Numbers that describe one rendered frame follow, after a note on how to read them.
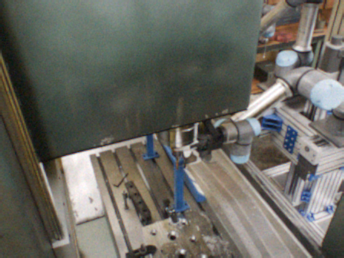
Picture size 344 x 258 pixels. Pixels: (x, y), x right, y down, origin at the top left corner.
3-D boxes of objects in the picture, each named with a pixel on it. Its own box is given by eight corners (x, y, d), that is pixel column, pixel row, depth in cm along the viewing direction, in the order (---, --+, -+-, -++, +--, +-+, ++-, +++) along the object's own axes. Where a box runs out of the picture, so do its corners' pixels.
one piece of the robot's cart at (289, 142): (282, 146, 212) (288, 124, 202) (292, 154, 205) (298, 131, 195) (281, 147, 212) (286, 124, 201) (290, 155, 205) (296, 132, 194)
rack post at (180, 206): (186, 201, 169) (186, 157, 152) (190, 209, 165) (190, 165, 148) (167, 207, 166) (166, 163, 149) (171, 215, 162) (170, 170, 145)
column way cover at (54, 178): (77, 228, 157) (53, 143, 126) (98, 326, 121) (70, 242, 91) (67, 231, 155) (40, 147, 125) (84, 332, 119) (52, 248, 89)
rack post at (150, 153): (157, 151, 202) (154, 110, 185) (160, 157, 198) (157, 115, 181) (141, 155, 199) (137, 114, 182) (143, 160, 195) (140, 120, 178)
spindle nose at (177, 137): (147, 129, 119) (144, 100, 112) (184, 117, 125) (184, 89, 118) (167, 153, 107) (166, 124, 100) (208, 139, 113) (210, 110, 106)
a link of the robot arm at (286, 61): (269, 73, 206) (272, 52, 198) (283, 67, 213) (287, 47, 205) (285, 80, 198) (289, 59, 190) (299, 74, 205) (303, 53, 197)
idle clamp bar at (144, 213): (133, 188, 177) (132, 180, 173) (153, 223, 158) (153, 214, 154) (125, 191, 176) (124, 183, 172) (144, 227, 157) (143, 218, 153)
